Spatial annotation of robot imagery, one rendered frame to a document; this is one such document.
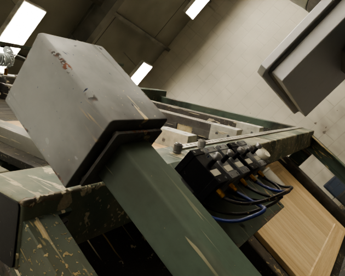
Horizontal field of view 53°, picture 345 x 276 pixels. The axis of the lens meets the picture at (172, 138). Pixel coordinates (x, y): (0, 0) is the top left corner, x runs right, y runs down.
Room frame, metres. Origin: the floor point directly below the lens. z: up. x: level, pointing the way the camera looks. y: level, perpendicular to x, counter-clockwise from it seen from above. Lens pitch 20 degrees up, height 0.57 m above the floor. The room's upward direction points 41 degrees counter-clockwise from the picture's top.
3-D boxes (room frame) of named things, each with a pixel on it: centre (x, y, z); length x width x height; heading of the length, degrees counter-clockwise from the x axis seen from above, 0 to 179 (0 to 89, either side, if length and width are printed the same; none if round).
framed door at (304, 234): (1.84, -0.19, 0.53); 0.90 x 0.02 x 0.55; 154
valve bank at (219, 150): (0.85, -0.07, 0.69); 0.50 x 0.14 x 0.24; 154
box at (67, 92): (0.42, 0.07, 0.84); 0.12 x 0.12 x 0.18; 64
